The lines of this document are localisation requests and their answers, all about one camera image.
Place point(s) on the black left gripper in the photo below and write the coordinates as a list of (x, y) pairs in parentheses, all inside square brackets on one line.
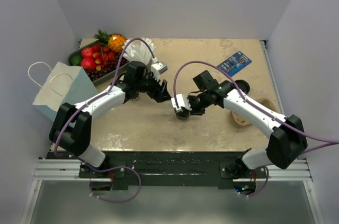
[(160, 93)]

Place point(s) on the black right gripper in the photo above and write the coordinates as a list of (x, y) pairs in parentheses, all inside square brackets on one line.
[(194, 111)]

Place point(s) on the white paper coffee cup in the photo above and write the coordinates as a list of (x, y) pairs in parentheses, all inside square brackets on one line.
[(182, 116)]

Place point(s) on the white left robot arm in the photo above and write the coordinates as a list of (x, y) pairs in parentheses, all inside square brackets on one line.
[(71, 129)]

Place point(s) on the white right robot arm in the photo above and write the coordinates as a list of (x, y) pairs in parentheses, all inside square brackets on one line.
[(285, 134)]

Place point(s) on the stack of paper cups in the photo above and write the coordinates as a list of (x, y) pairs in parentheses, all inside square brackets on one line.
[(134, 98)]

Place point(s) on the grey fruit tray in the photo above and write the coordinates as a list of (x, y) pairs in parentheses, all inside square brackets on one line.
[(96, 47)]

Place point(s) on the pineapple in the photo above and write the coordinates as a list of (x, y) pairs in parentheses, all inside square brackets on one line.
[(113, 41)]

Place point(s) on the dark purple grape bunch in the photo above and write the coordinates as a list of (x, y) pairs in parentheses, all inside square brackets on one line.
[(105, 63)]

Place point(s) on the blue card package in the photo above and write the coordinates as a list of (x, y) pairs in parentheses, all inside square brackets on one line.
[(235, 63)]

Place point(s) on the red apple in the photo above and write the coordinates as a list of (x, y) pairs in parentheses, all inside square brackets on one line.
[(87, 52), (88, 63)]

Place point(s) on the green lime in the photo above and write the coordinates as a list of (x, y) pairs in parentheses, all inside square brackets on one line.
[(76, 60)]

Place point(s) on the light blue paper bag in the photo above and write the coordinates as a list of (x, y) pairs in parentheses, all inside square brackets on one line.
[(64, 84)]

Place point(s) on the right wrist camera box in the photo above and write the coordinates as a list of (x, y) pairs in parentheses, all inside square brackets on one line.
[(180, 102)]

